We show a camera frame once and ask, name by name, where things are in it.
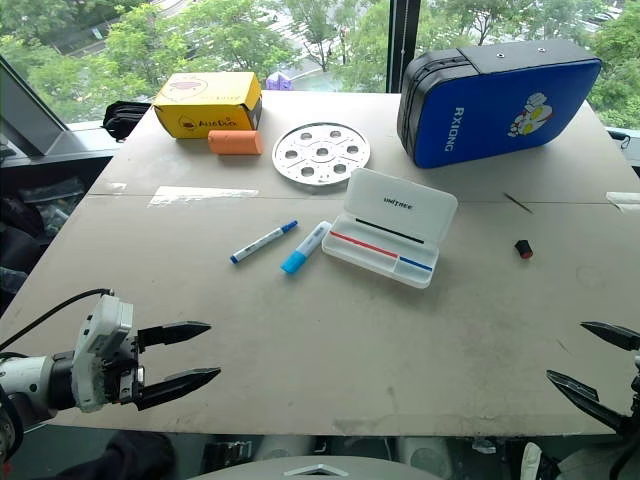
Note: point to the small black and red cap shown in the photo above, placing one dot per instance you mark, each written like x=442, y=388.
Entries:
x=524, y=249

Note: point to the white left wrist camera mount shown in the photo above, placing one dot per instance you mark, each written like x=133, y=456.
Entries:
x=102, y=345

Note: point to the yellow cardboard box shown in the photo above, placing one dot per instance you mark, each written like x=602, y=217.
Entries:
x=207, y=107

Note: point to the purple object outside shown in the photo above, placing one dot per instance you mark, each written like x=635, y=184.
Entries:
x=279, y=81

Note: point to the white plastic pencil case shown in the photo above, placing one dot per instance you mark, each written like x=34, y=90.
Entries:
x=400, y=210

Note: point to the dark window frame post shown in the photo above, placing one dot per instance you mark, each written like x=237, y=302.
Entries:
x=401, y=35

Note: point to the grey robot torso plate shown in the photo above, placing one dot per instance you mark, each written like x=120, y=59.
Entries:
x=315, y=469

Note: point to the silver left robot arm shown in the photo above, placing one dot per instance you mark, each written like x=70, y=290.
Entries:
x=30, y=377

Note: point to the white tape strip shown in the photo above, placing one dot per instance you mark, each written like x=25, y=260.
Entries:
x=200, y=195

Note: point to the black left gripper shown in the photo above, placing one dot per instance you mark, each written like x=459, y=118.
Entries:
x=125, y=372

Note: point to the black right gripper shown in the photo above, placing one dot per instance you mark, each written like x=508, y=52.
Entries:
x=635, y=405

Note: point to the white marker with light-blue cap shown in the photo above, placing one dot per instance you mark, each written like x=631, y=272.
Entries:
x=307, y=245

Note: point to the blue and black padded case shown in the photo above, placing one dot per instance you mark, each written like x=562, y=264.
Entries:
x=495, y=115

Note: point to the dark clutter pile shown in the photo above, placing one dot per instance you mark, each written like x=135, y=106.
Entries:
x=30, y=225

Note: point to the round perforated metal disc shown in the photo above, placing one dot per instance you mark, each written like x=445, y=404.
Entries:
x=322, y=167

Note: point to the orange foam cylinder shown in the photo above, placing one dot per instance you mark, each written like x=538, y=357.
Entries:
x=235, y=143

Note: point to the thin dark stick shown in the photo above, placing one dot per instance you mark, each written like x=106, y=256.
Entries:
x=518, y=203

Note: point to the grey slanted window frame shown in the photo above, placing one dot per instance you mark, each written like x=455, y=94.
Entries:
x=30, y=110

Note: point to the slim blue whiteboard marker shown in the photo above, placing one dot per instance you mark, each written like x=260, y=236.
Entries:
x=262, y=242

